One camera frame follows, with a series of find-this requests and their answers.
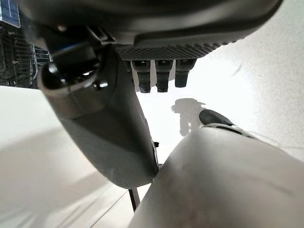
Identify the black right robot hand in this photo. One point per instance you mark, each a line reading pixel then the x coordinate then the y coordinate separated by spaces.
pixel 102 123

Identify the white cabinet counter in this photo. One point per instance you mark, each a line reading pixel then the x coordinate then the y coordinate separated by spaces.
pixel 42 161

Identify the dark robot foot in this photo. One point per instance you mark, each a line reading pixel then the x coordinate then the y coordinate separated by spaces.
pixel 217 118

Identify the silver robot leg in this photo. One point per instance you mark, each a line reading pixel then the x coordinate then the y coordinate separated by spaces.
pixel 213 180

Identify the blue label sign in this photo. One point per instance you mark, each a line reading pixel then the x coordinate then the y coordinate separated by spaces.
pixel 9 12

